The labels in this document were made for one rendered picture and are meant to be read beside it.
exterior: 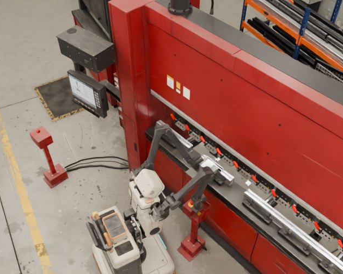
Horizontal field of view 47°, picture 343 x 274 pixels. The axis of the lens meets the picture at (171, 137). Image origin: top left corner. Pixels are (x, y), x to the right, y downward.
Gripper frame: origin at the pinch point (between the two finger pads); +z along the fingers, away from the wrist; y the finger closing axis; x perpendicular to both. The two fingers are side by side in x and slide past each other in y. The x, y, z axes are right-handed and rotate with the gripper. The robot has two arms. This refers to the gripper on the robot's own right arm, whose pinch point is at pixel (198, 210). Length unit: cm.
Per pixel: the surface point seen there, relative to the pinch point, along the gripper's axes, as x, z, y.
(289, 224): -71, -7, 39
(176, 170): 55, 20, 23
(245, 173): -21, -34, 43
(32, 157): 239, 65, -69
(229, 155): -1, -40, 46
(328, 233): -100, -37, 40
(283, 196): -59, -40, 43
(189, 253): 1, 72, -25
